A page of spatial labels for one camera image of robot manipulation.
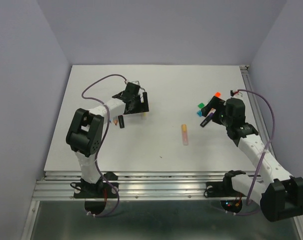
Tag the green pen cap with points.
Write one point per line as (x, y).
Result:
(201, 105)

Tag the pastel pink highlighter orange cap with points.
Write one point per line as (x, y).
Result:
(184, 133)

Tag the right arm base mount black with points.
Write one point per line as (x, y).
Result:
(216, 189)

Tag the black highlighter purple cap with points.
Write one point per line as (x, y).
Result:
(206, 120)

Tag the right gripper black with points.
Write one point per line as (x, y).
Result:
(215, 102)

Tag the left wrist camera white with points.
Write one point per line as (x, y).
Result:
(136, 83)

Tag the aluminium front rail frame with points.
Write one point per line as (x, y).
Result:
(153, 206)

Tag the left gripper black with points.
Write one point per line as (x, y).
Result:
(142, 107)

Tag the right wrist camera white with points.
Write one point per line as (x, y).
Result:
(235, 93)

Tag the black highlighter pink cap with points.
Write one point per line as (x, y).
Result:
(121, 121)

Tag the orange pen cap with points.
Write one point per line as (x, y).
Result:
(217, 94)

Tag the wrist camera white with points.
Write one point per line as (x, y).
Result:
(235, 93)
(136, 83)

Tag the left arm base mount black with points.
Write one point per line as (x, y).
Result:
(97, 190)

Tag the aluminium right rail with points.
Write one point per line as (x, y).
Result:
(254, 100)

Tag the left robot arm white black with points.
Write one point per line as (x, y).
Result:
(87, 132)

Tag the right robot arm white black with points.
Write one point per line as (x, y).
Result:
(277, 192)

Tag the pink pen cap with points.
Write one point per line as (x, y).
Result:
(212, 111)

